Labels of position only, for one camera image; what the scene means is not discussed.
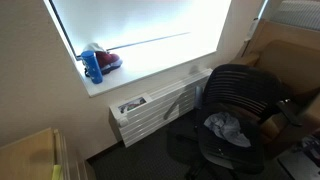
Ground grey cloth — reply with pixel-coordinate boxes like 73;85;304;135
203;111;252;149

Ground white cloth in shoe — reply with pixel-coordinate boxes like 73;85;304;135
83;42;107;54

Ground black mesh office chair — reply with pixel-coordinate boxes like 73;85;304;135
163;63;304;180

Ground white radiator knob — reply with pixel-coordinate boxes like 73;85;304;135
118;116;130;128

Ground thin window blind rod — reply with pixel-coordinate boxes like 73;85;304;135
106;31;192;52

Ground red shoe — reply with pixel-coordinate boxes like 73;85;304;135
94;50;124;76

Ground blue water bottle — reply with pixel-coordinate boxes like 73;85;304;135
80;50;104;85

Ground yellow sticky note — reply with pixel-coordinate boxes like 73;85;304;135
51;163;63;180

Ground brown leather armchair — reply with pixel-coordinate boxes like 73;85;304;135
229;19;320;158

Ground light wooden cabinet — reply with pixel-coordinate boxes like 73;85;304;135
0;127;98;180

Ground white slatted wall radiator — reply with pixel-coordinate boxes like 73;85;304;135
108;68;214;148

